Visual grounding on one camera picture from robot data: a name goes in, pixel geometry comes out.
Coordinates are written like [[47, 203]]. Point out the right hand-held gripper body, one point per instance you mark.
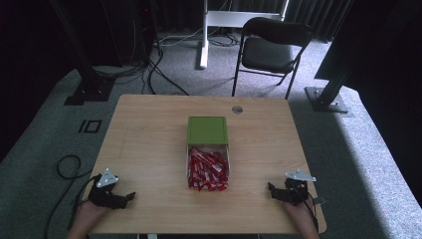
[[295, 191]]

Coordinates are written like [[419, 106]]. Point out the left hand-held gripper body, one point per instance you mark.
[[105, 195]]

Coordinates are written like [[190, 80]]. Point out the person's right hand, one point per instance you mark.
[[300, 210]]

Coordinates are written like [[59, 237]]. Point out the person's left hand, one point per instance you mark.
[[91, 211]]

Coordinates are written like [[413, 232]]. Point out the clear drawer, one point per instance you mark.
[[187, 166]]

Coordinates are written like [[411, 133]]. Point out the pile of red packets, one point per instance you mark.
[[207, 171]]

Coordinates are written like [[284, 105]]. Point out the round grey table grommet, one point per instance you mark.
[[237, 110]]

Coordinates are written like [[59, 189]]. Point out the green box lid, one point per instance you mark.
[[207, 130]]

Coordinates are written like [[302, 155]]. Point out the black metal stand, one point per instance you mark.
[[326, 99], [89, 89]]

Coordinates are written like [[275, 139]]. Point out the black folding chair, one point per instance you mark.
[[267, 49]]

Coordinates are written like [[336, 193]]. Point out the white desk frame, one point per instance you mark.
[[204, 49]]

